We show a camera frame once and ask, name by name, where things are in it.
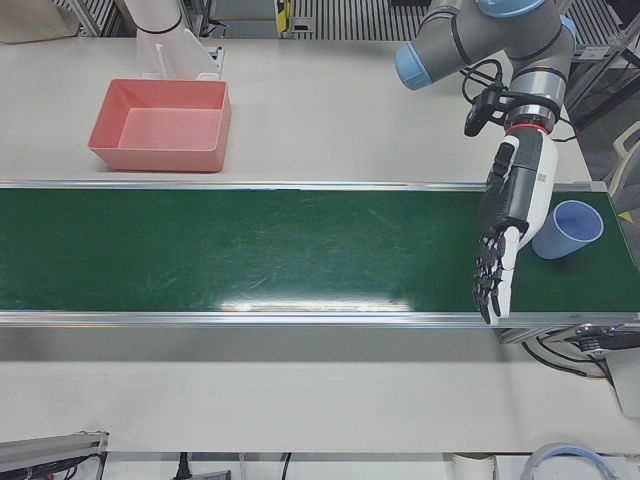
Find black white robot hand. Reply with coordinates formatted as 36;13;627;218
472;127;560;327

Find light blue plastic cup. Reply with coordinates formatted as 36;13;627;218
530;199;605;260

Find grey metal box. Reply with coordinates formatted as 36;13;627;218
606;348;640;419

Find pink plastic box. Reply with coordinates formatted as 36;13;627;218
88;78;234;174

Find white chair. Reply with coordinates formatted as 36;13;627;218
610;127;640;199

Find green conveyor belt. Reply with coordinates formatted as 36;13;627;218
0;178;640;346

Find white paper cups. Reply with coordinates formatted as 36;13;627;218
452;452;497;480

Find white cylindrical column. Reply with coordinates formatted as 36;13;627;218
121;0;185;35

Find beige cloth bag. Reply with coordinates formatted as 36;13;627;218
0;0;81;45

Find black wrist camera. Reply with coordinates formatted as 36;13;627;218
463;87;504;137

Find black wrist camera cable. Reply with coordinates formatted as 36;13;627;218
460;58;506;104

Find aluminium frame stand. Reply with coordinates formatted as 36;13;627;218
569;29;640;141

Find black conveyor cable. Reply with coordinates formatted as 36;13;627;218
519;335;614;384

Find light blue coiled ring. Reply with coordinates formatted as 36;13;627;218
521;441;620;480

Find yellow black post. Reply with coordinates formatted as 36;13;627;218
274;0;294;37

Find white gusset bracket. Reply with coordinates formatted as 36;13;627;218
134;28;225;82

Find aluminium profile post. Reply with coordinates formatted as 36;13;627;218
0;429;110;480

